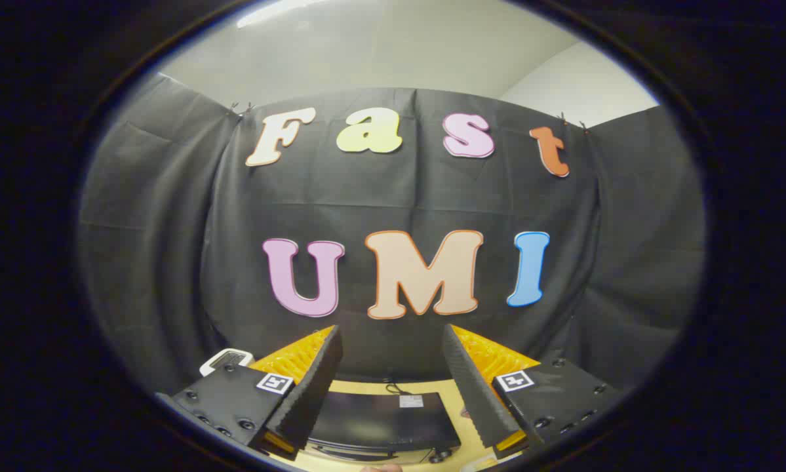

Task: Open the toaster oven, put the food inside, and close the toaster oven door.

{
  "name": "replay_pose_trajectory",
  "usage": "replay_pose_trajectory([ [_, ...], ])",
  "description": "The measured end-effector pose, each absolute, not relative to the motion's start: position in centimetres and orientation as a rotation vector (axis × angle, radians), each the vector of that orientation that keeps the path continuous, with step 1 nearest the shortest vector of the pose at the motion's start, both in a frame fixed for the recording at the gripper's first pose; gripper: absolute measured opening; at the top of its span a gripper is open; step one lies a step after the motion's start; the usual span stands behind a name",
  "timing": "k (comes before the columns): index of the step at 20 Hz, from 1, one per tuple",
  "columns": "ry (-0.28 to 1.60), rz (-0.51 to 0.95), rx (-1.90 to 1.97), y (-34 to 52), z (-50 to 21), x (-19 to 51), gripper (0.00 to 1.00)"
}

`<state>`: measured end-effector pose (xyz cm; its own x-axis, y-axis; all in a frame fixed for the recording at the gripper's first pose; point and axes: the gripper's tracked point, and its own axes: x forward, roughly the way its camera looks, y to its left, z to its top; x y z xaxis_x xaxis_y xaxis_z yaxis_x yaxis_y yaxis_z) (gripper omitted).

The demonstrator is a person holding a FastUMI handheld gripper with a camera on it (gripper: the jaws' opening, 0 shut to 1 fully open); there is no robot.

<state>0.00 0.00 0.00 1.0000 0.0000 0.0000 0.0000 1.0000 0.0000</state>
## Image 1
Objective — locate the white boxy appliance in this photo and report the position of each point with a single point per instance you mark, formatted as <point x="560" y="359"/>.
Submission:
<point x="225" y="359"/>

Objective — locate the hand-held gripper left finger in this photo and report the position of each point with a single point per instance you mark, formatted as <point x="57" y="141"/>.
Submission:
<point x="314" y="387"/>

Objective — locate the black toaster oven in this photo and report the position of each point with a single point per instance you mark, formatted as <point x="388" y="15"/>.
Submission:
<point x="379" y="419"/>

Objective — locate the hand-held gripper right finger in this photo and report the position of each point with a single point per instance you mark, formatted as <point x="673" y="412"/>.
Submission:
<point x="474" y="393"/>

